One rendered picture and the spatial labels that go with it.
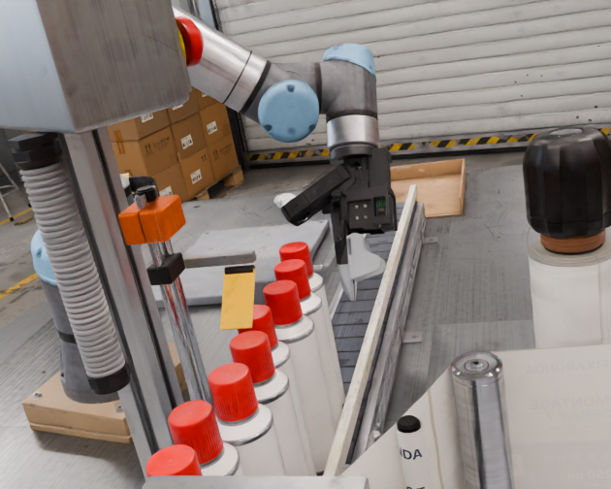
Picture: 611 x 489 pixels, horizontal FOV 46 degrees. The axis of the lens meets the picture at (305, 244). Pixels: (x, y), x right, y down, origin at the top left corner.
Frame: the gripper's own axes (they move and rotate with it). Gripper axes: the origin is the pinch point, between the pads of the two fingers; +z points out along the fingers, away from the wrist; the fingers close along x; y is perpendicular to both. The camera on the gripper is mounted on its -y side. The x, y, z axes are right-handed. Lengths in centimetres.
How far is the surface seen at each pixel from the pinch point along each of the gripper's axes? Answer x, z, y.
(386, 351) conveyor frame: -3.4, 8.5, 5.7
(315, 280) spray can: -22.9, 0.5, 1.8
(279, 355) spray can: -36.3, 8.4, 1.9
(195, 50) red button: -52, -14, 1
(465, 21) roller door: 355, -200, 6
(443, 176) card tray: 79, -34, 8
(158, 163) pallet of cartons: 289, -112, -182
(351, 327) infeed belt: 2.5, 4.9, -0.2
